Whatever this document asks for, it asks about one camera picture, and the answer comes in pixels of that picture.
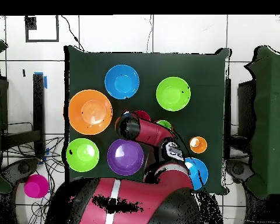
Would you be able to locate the black cable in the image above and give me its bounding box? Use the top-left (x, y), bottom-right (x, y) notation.
top-left (60, 15), bottom-right (86, 53)

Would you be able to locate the green plastic bowl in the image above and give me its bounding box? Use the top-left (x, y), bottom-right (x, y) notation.
top-left (65, 138), bottom-right (100, 173)
top-left (155, 76), bottom-right (191, 112)

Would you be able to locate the blue plastic bowl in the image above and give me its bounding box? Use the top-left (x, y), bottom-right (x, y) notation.
top-left (104, 64), bottom-right (140, 100)
top-left (184, 157), bottom-right (209, 191)

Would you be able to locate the black stand with blue tape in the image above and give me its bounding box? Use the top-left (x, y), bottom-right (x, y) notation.
top-left (1, 72), bottom-right (48, 159)

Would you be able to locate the pink plastic cup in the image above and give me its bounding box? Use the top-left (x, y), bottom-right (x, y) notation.
top-left (23, 174), bottom-right (50, 199)

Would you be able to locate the pink plastic bowl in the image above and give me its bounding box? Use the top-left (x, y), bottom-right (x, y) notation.
top-left (133, 110), bottom-right (152, 122)

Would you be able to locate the orange plastic cup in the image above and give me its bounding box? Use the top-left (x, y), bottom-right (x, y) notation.
top-left (189, 136), bottom-right (208, 154)

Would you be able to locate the tangle of black cables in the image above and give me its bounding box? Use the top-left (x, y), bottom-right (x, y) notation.
top-left (2, 136), bottom-right (66, 224)

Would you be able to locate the green plastic cup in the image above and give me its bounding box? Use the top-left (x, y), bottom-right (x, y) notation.
top-left (155, 119), bottom-right (173, 131)

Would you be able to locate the black box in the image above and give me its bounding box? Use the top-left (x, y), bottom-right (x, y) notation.
top-left (0, 76), bottom-right (9, 131)
top-left (237, 80), bottom-right (256, 141)

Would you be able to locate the large orange plastic bowl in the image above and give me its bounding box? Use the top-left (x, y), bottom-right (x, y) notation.
top-left (68, 89), bottom-right (113, 136)

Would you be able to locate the dark green tablecloth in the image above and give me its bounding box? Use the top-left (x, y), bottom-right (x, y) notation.
top-left (64, 45), bottom-right (232, 196)

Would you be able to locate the dark square floor frame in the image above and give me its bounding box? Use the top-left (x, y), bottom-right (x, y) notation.
top-left (24, 15), bottom-right (60, 43)

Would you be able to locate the purple plastic bowl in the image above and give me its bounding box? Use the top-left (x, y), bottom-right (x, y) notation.
top-left (106, 138), bottom-right (145, 176)

